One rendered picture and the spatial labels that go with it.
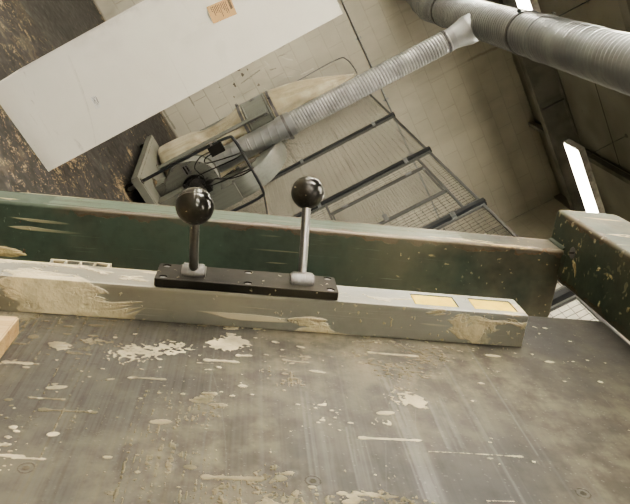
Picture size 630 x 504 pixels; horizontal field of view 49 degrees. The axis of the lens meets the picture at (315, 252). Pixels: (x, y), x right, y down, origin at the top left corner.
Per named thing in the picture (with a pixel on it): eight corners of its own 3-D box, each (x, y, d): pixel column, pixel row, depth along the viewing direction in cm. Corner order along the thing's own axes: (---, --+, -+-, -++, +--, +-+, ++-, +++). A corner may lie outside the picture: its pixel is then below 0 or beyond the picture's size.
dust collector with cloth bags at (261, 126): (137, 141, 672) (337, 35, 655) (175, 200, 701) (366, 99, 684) (119, 186, 548) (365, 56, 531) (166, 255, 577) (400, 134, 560)
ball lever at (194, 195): (178, 265, 77) (177, 177, 67) (212, 267, 78) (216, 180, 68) (174, 291, 75) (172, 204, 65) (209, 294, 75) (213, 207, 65)
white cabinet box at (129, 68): (15, 71, 454) (288, -80, 439) (67, 146, 479) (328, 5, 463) (-12, 88, 399) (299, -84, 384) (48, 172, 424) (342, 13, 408)
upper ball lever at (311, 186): (282, 292, 78) (290, 180, 81) (315, 294, 79) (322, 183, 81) (285, 287, 74) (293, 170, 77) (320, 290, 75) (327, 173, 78)
